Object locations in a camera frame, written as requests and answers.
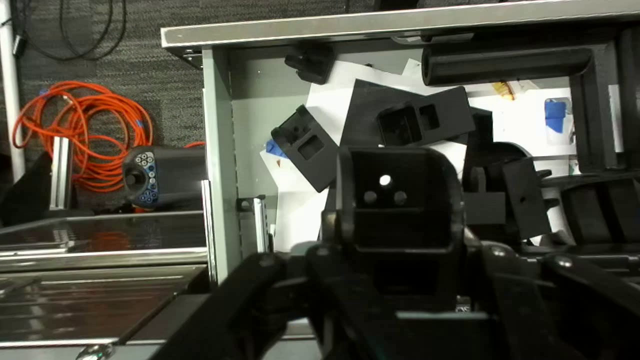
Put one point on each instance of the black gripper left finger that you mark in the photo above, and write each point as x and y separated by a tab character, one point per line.
250	310

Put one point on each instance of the black parts in drawer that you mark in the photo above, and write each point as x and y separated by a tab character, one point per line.
502	197

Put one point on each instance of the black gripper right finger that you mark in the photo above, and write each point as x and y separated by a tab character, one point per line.
555	307

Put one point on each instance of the small black printed block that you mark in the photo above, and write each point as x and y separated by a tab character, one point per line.
400	220

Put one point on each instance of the black metal drawer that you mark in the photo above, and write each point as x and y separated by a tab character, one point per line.
534	104

